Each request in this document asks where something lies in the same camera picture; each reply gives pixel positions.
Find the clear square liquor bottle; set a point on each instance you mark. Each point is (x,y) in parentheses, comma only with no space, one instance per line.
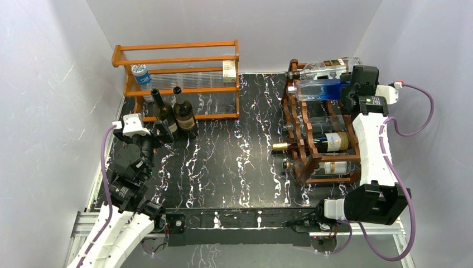
(327,69)

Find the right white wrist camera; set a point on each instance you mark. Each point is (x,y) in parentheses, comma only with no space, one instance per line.
(389,92)

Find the orange wooden shelf rack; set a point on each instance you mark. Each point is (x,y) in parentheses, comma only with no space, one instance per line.
(195,67)

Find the clear bottle gold label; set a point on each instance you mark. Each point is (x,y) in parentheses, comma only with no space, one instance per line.
(323,168)

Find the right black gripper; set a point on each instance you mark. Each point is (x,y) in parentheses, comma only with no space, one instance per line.
(344,78)

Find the gold foil wine bottle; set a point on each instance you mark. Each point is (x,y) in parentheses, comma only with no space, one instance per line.
(325,142)

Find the brown wooden wine rack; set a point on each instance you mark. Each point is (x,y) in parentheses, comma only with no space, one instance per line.
(307,153)

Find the small white box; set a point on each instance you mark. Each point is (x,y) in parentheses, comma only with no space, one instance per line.
(229,71)

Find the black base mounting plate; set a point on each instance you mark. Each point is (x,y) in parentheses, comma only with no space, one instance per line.
(247,226)

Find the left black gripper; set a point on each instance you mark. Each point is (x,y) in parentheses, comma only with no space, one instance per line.
(165,137)

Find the blue clear glass bottle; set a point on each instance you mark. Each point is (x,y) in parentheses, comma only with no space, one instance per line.
(316,90)

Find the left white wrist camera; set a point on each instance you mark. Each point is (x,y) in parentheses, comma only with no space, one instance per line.
(130,125)

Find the blue lidded jar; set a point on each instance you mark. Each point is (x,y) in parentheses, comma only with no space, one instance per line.
(141,74)

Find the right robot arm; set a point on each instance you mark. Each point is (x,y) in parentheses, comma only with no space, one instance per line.
(379,198)

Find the green wine bottle silver cap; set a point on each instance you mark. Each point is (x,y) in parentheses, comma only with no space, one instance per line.
(184,114)

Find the clear empty bottle on rack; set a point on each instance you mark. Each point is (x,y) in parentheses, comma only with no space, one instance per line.
(324,124)

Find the green wine bottle black neck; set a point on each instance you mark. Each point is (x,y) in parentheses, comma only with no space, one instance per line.
(163,111)

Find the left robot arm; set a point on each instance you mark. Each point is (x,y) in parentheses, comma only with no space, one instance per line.
(125,218)

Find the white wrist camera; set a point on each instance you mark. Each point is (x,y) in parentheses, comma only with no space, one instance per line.
(389,92)
(130,125)

